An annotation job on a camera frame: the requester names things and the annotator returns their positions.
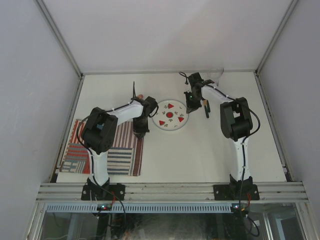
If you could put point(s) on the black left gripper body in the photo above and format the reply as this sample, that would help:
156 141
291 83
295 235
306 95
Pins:
140 125

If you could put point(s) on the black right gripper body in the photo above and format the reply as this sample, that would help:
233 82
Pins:
192 103

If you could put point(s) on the gold knife green handle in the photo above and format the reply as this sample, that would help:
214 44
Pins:
205 109

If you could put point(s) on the gold fork green handle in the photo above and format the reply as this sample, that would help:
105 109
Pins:
208 106

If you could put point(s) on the white watermelon pattern plate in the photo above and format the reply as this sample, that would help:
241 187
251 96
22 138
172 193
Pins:
171 115

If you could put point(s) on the clear drinking glass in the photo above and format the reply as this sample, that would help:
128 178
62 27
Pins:
215 74

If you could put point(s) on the striped patchwork placemat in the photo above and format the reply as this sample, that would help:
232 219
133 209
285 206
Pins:
123 158

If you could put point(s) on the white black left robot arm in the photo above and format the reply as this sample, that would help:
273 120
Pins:
100 130

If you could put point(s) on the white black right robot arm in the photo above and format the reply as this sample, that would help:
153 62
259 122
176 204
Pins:
237 123

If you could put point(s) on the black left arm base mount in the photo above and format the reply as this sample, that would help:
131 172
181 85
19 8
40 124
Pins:
104 193

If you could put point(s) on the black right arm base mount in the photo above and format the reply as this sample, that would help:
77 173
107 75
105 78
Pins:
224 192

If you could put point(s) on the aluminium front rail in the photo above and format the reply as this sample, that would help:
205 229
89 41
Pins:
266 192

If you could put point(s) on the grey slotted cable duct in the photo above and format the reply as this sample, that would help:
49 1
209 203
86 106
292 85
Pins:
140 208

